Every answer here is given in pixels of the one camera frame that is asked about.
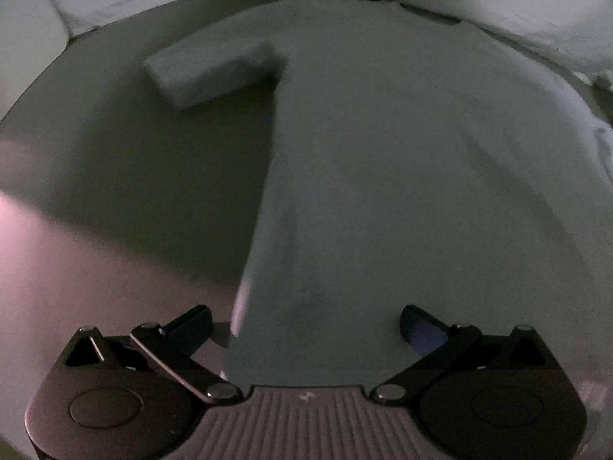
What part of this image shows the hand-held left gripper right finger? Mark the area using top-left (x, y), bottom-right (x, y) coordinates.
top-left (371, 304), bottom-right (567, 406)

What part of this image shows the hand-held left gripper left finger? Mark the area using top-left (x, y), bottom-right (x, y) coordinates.
top-left (48, 304), bottom-right (243, 404)

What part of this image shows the light blue shirt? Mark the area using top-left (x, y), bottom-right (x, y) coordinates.
top-left (143, 0), bottom-right (613, 385)

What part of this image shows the grey folded garment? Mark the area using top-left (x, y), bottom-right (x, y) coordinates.
top-left (592, 70), bottom-right (613, 154)

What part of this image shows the white board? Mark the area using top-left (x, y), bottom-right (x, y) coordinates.
top-left (0, 0), bottom-right (72, 120)

